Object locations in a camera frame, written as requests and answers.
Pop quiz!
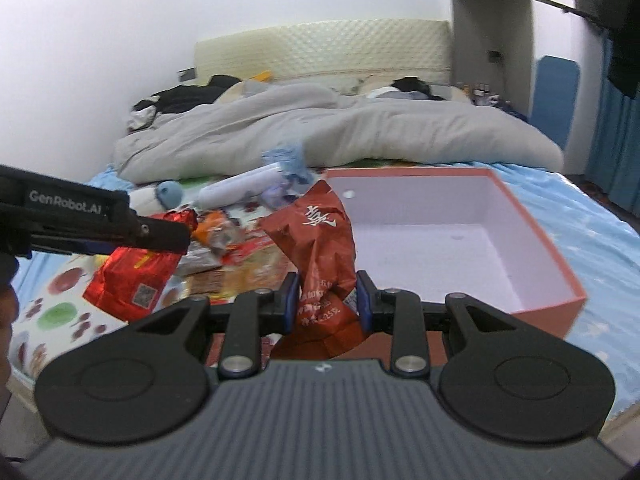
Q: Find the brown dried tofu snack packet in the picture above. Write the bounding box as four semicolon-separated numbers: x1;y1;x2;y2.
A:
82;210;199;323

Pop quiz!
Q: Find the grey duvet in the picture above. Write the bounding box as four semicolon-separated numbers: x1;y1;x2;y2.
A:
112;82;566;183

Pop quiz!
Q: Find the white plastic bottle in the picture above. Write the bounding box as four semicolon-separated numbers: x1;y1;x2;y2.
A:
197;162;283;209

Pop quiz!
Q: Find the pink cardboard box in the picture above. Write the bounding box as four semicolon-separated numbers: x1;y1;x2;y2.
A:
320;167;588;342

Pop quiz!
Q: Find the pile of snack packets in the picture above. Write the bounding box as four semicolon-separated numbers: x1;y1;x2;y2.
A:
172;207;301;307

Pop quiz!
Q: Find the white plush toy blue cap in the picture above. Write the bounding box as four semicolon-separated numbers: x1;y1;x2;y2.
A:
127;180;185;217

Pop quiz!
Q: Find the black hanging coat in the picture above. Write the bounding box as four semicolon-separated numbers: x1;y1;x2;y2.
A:
605;20;640;100

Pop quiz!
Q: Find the group of small bottles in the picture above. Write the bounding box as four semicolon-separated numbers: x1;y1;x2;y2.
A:
462;81;502;107

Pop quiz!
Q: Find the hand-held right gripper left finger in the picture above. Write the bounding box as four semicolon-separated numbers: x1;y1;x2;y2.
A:
131;272;301;380

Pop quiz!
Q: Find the red-brown crinkled snack bag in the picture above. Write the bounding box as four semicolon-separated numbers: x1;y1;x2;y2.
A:
257;180;368;361

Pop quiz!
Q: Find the fruit print sheet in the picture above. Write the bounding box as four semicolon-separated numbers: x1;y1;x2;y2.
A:
10;157;406;376

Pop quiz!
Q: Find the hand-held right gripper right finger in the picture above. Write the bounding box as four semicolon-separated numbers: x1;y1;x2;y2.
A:
356;270;523;376

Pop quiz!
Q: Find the black clothes pile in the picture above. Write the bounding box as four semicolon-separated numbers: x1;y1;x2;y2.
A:
392;76;447;102
132;75;242;117

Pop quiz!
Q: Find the cream quilted headboard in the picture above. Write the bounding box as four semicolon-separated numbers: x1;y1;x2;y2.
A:
194;19;451;86

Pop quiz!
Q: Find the crumpled blue plastic bag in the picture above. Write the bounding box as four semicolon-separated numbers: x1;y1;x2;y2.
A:
262;142;317;207

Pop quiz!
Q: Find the blue curtain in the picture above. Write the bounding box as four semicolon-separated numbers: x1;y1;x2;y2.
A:
584;35;640;217

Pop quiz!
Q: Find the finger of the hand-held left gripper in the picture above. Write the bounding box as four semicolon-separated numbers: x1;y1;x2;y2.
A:
127;216;192;255

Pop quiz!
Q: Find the white cloth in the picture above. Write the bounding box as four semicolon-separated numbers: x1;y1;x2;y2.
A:
126;105;160;134

